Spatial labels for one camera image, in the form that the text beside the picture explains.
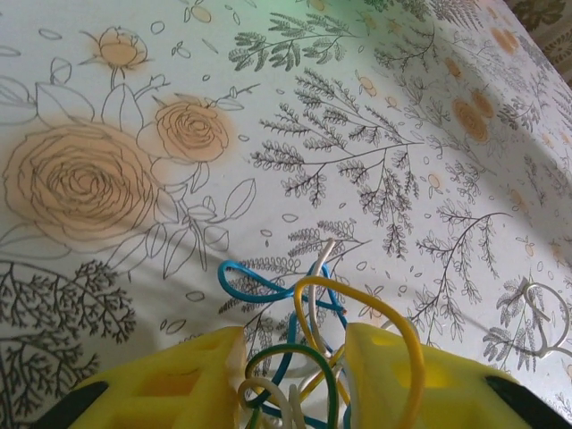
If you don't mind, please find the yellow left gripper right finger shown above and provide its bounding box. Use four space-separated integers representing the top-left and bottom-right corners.
343 321 571 429

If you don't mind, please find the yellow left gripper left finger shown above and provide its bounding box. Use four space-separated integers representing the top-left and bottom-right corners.
39 325 251 429

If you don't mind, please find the yellow cable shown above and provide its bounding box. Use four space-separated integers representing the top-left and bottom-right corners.
293 275 425 429

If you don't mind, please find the white cable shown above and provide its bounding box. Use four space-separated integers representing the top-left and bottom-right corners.
236 239 358 429
520 276 567 358

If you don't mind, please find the green cable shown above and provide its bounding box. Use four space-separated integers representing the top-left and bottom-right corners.
240 342 346 429

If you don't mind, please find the blue cable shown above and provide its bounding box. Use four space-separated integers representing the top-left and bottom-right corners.
217 260 354 425

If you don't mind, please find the floral tablecloth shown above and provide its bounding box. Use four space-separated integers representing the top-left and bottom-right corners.
0 0 572 429

